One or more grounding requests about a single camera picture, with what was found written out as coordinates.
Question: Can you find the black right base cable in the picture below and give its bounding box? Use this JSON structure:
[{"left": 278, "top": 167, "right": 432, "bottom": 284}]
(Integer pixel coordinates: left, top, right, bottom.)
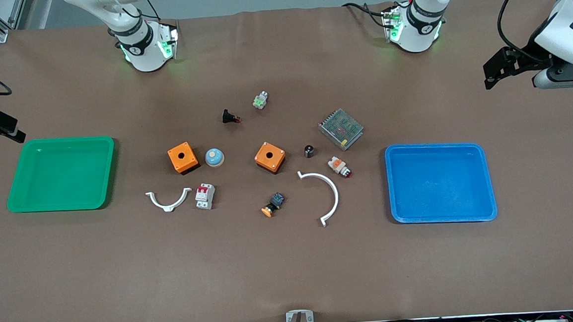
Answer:
[{"left": 108, "top": 0, "right": 161, "bottom": 23}]

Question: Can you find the white red circuit breaker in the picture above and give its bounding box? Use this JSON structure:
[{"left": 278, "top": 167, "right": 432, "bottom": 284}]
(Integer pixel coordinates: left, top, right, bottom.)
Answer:
[{"left": 194, "top": 183, "right": 217, "bottom": 210}]

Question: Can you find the large white curved bracket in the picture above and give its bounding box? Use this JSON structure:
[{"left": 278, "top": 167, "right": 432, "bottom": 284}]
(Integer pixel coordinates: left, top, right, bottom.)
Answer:
[{"left": 296, "top": 168, "right": 342, "bottom": 229}]

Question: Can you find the orange button enclosure box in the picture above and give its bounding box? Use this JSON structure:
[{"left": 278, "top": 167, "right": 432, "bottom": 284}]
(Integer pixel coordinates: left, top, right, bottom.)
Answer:
[
  {"left": 253, "top": 141, "right": 288, "bottom": 176},
  {"left": 167, "top": 141, "right": 201, "bottom": 176}
]

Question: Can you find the black left base cable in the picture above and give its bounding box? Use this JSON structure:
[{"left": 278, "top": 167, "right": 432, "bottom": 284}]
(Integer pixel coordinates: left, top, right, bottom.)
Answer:
[{"left": 342, "top": 0, "right": 411, "bottom": 31}]

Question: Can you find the small white curved bracket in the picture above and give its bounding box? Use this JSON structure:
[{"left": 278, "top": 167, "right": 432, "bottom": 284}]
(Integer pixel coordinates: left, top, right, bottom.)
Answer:
[{"left": 145, "top": 187, "right": 194, "bottom": 214}]

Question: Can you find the blue dome button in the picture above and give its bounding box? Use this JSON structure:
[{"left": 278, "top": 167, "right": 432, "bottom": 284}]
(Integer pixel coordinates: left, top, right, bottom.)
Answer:
[{"left": 204, "top": 148, "right": 225, "bottom": 168}]

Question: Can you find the black base cable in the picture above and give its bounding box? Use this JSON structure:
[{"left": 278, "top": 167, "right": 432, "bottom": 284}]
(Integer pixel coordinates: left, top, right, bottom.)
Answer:
[
  {"left": 108, "top": 0, "right": 161, "bottom": 23},
  {"left": 342, "top": 0, "right": 411, "bottom": 31}
]

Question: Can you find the grey metal clamp bracket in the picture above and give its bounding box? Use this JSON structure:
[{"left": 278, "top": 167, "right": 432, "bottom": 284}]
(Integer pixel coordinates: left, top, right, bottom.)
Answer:
[{"left": 285, "top": 309, "right": 315, "bottom": 322}]

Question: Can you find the green plastic tray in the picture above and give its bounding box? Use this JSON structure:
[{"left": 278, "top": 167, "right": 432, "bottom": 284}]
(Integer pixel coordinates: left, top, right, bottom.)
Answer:
[{"left": 3, "top": 135, "right": 119, "bottom": 215}]

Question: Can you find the white orange indicator light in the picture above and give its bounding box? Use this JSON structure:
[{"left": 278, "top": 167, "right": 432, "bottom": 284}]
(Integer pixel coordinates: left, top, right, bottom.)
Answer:
[{"left": 327, "top": 155, "right": 353, "bottom": 180}]

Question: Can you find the metal mesh power supply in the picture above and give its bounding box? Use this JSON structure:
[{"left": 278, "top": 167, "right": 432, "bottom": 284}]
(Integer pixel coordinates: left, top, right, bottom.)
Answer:
[{"left": 317, "top": 107, "right": 365, "bottom": 153}]

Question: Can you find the orange mushroom push button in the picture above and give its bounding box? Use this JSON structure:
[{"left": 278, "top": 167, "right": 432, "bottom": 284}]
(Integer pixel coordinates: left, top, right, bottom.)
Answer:
[{"left": 260, "top": 191, "right": 287, "bottom": 218}]

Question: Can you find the brown table mat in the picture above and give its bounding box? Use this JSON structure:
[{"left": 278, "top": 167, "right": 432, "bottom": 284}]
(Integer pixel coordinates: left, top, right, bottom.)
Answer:
[{"left": 0, "top": 0, "right": 573, "bottom": 322}]

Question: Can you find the blue plastic tray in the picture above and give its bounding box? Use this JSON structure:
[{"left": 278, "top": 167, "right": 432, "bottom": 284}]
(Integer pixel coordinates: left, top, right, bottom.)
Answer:
[{"left": 384, "top": 138, "right": 499, "bottom": 227}]

